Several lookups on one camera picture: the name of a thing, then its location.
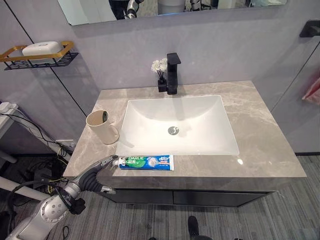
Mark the beige plastic cup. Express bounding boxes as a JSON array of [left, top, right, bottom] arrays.
[[85, 109, 121, 145]]

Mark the dark vanity cabinet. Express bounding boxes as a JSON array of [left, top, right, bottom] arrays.
[[101, 187, 276, 208]]

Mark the white rectangular sink basin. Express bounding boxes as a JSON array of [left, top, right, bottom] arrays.
[[115, 94, 240, 156]]

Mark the white soap box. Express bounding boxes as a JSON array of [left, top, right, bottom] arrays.
[[21, 41, 63, 57]]

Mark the white pipe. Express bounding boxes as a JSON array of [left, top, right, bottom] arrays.
[[0, 176, 48, 201]]

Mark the dark robot foot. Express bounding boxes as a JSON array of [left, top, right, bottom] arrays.
[[187, 215, 201, 240]]

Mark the black square faucet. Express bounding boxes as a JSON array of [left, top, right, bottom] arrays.
[[166, 52, 181, 95]]

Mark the pink towel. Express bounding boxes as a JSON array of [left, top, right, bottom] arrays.
[[301, 76, 320, 106]]

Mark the blue Darlie toothpaste tube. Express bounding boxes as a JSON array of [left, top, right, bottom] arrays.
[[111, 154, 175, 172]]

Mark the gold and black wall shelf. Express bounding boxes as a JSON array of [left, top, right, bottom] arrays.
[[0, 40, 79, 71]]

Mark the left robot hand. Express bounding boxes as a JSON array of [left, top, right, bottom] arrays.
[[74, 154, 119, 195]]

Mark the white power strip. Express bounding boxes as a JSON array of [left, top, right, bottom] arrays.
[[0, 101, 19, 115]]

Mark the black cable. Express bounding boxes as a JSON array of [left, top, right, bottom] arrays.
[[0, 112, 76, 161]]

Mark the wall mirror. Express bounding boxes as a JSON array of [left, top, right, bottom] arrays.
[[57, 0, 288, 27]]

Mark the white table leg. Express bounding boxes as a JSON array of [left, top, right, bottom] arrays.
[[0, 139, 17, 165]]

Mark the black diffuser with white flowers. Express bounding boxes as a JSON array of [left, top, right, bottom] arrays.
[[151, 58, 168, 93]]

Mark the black wall hook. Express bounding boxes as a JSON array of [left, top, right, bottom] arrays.
[[299, 19, 320, 39]]

